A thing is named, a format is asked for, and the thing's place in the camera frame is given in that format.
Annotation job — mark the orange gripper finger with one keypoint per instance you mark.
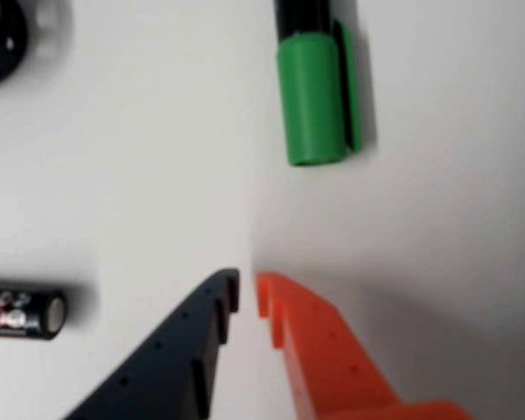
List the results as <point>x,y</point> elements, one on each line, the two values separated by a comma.
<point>328,367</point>

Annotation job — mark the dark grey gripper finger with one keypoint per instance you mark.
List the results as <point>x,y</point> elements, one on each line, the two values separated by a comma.
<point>166,372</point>

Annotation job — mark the green marker with black barrel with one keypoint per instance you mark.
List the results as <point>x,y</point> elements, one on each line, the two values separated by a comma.
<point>310,100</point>

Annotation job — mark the black AA battery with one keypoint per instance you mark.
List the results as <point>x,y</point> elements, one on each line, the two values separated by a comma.
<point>13,310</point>

